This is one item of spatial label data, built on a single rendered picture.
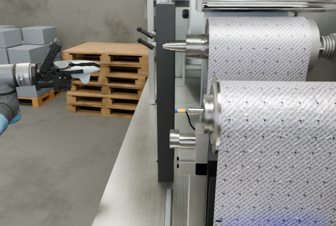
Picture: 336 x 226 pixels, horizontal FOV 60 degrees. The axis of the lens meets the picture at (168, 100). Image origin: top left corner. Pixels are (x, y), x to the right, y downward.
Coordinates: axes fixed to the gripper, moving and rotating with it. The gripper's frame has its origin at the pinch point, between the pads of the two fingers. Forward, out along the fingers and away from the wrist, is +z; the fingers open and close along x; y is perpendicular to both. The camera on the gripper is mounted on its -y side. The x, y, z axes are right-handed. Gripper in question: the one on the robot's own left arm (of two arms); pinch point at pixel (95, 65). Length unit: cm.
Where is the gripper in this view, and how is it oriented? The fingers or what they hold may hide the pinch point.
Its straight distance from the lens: 102.3
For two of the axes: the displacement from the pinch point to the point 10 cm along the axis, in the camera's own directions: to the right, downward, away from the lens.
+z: 9.7, -0.8, 2.2
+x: 2.3, 4.6, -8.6
